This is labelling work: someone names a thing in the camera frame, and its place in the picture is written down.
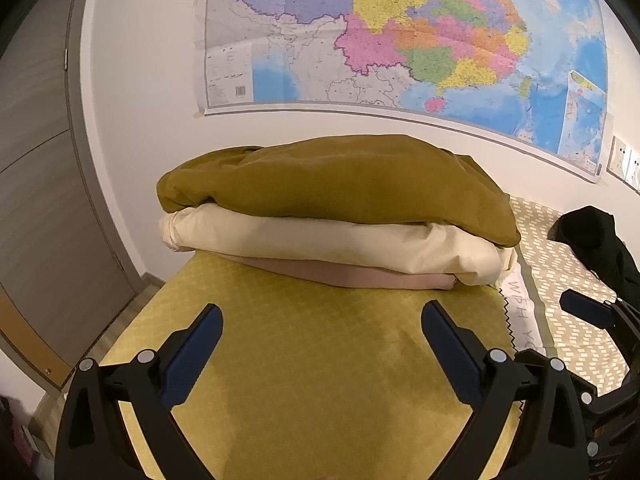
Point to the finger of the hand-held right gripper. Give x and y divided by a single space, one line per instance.
605 400
585 307

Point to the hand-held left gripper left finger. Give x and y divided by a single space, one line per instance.
192 355

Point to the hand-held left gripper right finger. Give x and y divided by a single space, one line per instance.
452 355

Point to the black garment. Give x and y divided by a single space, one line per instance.
595 240

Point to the patterned patchwork bed sheet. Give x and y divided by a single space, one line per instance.
310 340

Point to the pink beige folded garment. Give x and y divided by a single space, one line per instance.
350 275

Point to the cream white garment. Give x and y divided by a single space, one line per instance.
325 240

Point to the grey wooden door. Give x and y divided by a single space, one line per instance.
40 160

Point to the white wall socket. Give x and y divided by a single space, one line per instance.
617 156
633 165

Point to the colourful wall map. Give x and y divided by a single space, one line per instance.
400 35

